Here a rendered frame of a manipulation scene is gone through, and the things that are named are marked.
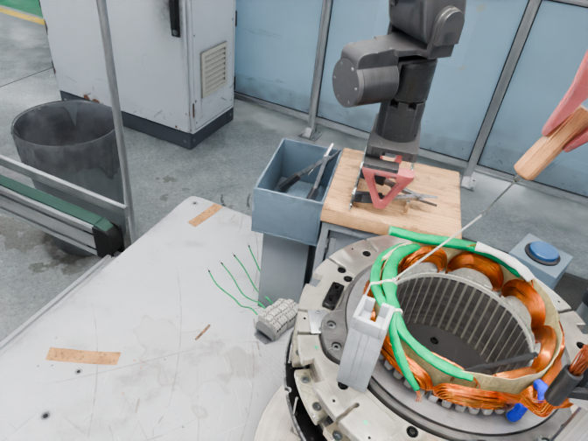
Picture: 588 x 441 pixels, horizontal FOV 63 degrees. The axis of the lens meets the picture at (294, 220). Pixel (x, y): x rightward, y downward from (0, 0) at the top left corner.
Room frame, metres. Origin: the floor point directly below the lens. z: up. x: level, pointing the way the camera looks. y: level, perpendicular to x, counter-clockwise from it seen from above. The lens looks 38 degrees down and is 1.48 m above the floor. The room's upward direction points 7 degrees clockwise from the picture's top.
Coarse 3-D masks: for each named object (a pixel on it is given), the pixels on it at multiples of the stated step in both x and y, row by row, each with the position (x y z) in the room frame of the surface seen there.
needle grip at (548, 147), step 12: (576, 108) 0.32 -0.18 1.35; (564, 120) 0.32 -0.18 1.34; (576, 120) 0.31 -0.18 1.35; (552, 132) 0.32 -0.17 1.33; (564, 132) 0.31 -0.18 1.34; (576, 132) 0.31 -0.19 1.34; (540, 144) 0.32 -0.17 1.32; (552, 144) 0.31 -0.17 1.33; (564, 144) 0.31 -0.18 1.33; (528, 156) 0.32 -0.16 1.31; (540, 156) 0.31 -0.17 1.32; (552, 156) 0.31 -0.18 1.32; (516, 168) 0.32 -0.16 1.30; (528, 168) 0.31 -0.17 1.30; (540, 168) 0.31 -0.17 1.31
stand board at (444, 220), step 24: (408, 168) 0.70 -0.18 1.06; (432, 168) 0.71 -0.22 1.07; (336, 192) 0.60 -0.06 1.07; (384, 192) 0.62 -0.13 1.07; (432, 192) 0.64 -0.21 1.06; (456, 192) 0.64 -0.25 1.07; (336, 216) 0.56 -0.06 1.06; (360, 216) 0.55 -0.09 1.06; (384, 216) 0.56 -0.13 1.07; (408, 216) 0.57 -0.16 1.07; (432, 216) 0.57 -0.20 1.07; (456, 216) 0.58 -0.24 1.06
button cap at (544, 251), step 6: (534, 246) 0.56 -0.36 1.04; (540, 246) 0.56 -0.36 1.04; (546, 246) 0.56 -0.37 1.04; (552, 246) 0.57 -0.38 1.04; (534, 252) 0.55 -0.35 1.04; (540, 252) 0.55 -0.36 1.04; (546, 252) 0.55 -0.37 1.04; (552, 252) 0.55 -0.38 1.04; (540, 258) 0.54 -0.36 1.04; (546, 258) 0.54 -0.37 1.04; (552, 258) 0.54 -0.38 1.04
